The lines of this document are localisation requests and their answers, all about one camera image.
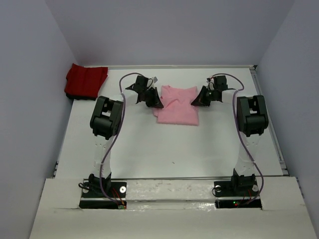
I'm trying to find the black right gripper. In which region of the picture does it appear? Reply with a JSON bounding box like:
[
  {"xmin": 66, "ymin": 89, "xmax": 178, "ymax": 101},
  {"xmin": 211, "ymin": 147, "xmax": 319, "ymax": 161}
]
[{"xmin": 191, "ymin": 85, "xmax": 216, "ymax": 107}]

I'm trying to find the pink t shirt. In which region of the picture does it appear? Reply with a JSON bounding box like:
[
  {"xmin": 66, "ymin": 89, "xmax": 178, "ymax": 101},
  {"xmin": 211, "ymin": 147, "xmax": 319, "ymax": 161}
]
[{"xmin": 153, "ymin": 85, "xmax": 199, "ymax": 126}]

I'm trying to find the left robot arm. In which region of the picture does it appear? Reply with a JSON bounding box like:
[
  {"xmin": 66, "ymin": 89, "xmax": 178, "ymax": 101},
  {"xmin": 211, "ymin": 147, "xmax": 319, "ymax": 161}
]
[{"xmin": 84, "ymin": 73, "xmax": 163, "ymax": 201}]

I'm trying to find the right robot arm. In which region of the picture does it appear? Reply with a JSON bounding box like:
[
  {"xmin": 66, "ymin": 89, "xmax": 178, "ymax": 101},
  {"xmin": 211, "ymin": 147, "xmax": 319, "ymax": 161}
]
[{"xmin": 191, "ymin": 73, "xmax": 269, "ymax": 201}]

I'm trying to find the red folded t shirt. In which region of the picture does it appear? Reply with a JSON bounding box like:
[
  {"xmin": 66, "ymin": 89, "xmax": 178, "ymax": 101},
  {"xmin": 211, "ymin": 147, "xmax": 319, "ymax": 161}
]
[{"xmin": 64, "ymin": 64, "xmax": 108, "ymax": 101}]

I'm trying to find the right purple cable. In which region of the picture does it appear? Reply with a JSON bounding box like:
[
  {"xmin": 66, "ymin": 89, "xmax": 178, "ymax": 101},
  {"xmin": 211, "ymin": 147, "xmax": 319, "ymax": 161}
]
[{"xmin": 211, "ymin": 73, "xmax": 265, "ymax": 207}]

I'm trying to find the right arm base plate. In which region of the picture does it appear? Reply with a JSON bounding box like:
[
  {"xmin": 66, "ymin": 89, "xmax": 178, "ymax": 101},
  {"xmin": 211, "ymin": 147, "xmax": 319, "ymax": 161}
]
[{"xmin": 211, "ymin": 181, "xmax": 262, "ymax": 209}]

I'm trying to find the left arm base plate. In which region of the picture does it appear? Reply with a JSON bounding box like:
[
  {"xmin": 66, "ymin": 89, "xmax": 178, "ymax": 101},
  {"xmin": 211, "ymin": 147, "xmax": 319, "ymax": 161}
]
[{"xmin": 78, "ymin": 180, "xmax": 127, "ymax": 210}]

